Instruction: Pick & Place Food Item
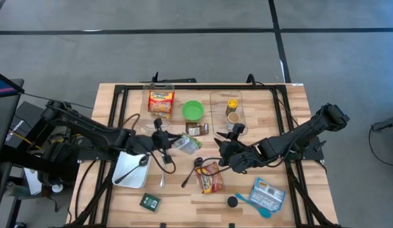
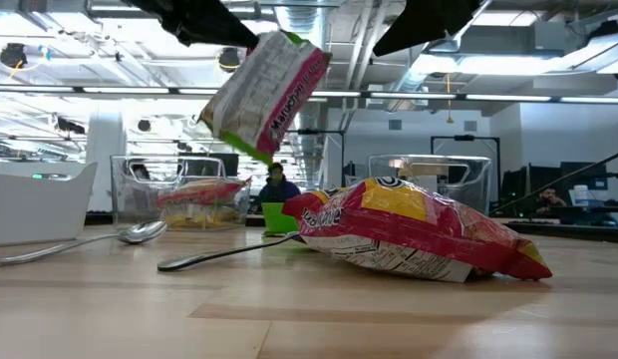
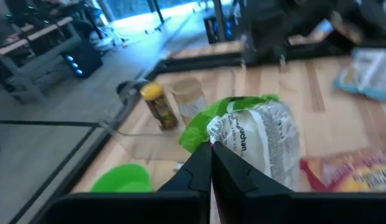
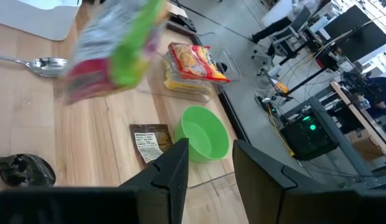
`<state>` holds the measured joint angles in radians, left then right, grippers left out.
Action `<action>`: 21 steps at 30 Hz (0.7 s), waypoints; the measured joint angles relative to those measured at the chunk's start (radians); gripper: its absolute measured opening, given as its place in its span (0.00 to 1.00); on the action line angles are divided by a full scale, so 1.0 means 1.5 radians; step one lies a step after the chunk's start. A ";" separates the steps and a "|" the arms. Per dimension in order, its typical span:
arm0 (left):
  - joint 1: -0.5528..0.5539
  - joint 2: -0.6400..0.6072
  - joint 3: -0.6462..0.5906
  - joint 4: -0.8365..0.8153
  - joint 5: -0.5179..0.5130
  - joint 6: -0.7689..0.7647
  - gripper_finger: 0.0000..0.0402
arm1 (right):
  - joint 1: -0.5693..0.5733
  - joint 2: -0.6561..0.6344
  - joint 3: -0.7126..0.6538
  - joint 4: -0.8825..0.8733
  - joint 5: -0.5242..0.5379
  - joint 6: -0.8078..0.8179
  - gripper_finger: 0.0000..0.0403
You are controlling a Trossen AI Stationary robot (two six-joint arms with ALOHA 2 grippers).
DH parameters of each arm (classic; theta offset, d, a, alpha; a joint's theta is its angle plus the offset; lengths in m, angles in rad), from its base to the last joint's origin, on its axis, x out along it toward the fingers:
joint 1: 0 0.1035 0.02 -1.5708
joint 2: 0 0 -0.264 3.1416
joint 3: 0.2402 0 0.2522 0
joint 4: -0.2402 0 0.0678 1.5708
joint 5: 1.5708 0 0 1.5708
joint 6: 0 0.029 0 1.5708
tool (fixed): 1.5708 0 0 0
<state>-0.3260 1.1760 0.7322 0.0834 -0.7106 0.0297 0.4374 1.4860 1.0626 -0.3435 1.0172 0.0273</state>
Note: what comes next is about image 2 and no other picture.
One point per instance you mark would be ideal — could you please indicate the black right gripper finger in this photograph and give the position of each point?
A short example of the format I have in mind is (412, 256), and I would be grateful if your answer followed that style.
(423, 25)

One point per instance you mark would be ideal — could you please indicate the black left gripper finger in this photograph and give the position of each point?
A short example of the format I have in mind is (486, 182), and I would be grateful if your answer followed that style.
(224, 25)

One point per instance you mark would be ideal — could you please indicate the orange red noodle packet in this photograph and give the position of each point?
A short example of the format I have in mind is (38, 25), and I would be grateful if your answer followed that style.
(261, 95)

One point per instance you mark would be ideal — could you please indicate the red yellow ramen packet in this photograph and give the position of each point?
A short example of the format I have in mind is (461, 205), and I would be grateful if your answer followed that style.
(413, 234)

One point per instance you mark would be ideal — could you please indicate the black round ceiling fixture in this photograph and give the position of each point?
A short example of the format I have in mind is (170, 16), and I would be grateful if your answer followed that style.
(229, 59)
(13, 55)
(144, 125)

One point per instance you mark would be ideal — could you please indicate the black metal stand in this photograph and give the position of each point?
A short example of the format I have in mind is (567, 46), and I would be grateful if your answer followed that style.
(319, 131)
(463, 137)

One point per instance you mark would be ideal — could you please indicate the clear plastic bin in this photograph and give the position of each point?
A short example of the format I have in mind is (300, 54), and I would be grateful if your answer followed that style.
(122, 199)
(468, 184)

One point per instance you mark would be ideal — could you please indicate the person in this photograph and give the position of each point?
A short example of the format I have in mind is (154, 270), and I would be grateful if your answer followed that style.
(276, 190)
(549, 197)

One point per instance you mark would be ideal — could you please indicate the green plastic bowl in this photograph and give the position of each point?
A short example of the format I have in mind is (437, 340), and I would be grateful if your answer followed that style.
(276, 219)

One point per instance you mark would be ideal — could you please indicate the black diagonal bar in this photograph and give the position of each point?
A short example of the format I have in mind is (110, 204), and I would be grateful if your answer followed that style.
(558, 182)

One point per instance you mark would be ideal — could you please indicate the silver metal spoon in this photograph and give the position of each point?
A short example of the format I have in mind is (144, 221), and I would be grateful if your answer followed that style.
(142, 232)

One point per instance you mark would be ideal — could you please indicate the black spoon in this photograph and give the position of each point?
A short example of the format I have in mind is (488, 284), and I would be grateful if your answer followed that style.
(214, 255)

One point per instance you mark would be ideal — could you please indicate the white rectangular dish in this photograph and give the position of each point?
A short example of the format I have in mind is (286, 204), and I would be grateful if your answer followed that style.
(35, 209)

